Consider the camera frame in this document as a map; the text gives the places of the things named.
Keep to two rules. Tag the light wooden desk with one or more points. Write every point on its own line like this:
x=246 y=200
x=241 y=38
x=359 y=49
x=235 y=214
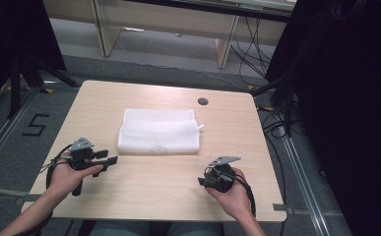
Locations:
x=165 y=19

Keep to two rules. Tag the black curtain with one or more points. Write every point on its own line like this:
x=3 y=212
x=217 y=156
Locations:
x=11 y=39
x=349 y=98

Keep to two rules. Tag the black metal stand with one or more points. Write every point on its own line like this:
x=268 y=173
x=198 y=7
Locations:
x=15 y=85
x=288 y=98

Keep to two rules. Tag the white towel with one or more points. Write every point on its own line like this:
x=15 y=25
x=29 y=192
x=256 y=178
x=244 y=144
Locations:
x=158 y=134

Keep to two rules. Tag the person's legs in jeans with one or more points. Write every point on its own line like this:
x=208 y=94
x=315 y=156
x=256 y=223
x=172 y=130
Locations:
x=122 y=229

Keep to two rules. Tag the person's left hand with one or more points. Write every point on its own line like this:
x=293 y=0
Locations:
x=65 y=178

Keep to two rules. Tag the grey tape strip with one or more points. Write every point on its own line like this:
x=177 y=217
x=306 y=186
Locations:
x=281 y=207
x=27 y=198

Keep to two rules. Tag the person's right hand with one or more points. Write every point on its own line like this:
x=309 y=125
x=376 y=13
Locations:
x=235 y=200

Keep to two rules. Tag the metal floor rail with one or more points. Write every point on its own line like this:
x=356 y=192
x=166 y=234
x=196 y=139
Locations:
x=4 y=134
x=304 y=183

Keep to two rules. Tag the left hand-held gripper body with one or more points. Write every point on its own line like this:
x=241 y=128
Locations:
x=81 y=144

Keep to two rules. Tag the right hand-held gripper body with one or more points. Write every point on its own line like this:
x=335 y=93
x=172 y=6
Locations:
x=221 y=177

